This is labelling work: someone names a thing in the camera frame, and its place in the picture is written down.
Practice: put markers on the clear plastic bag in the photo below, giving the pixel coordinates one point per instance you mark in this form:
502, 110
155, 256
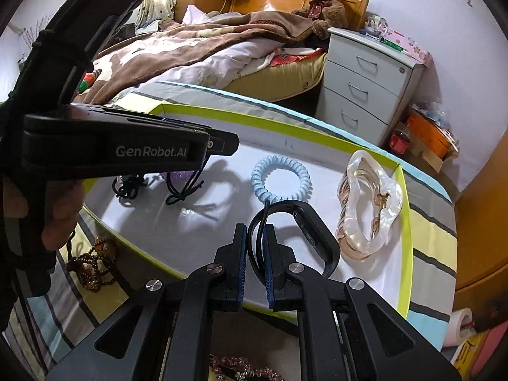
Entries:
434, 113

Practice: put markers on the pink tissue box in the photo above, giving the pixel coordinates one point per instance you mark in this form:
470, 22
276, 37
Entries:
412, 47

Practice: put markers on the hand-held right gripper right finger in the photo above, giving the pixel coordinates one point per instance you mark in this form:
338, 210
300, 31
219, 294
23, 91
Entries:
271, 262

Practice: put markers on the white paper roll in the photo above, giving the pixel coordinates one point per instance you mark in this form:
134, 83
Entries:
456, 325

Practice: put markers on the brown teddy bear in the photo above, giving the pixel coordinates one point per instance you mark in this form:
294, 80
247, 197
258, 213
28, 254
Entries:
329, 12

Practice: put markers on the yellow pillow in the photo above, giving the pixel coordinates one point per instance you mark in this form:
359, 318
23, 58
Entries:
285, 79

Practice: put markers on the yellow tin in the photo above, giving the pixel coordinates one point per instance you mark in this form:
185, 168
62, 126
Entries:
472, 353

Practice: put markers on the brown blanket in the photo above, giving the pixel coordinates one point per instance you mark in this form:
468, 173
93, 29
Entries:
178, 47

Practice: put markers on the green cardboard tray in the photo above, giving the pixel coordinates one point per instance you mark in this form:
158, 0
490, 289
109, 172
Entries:
238, 154

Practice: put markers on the large wooden wardrobe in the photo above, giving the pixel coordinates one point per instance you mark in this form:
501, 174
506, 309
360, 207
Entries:
488, 226

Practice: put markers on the black wristband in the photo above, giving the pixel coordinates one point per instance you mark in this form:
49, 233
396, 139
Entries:
317, 230

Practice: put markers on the grey nightstand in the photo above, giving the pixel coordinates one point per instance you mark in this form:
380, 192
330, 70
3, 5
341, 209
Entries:
357, 87

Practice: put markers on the pink rhinestone hair clip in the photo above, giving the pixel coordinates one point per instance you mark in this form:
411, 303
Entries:
238, 369

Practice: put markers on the orange box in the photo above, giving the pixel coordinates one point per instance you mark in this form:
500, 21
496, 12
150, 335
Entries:
428, 135

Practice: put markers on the clear pearly hair claw clip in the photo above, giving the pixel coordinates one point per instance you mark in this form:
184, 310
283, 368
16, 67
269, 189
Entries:
357, 242

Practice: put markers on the clear glass container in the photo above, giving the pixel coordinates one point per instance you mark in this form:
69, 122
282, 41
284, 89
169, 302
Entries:
376, 27

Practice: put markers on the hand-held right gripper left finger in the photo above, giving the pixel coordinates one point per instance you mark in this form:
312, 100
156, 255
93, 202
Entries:
240, 254

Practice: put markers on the person's left hand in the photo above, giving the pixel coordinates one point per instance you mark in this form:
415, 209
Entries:
65, 214

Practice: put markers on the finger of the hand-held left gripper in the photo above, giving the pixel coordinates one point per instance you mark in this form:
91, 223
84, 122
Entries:
224, 143
139, 117

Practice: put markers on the dotted curtain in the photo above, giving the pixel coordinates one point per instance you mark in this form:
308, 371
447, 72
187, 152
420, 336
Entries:
158, 4

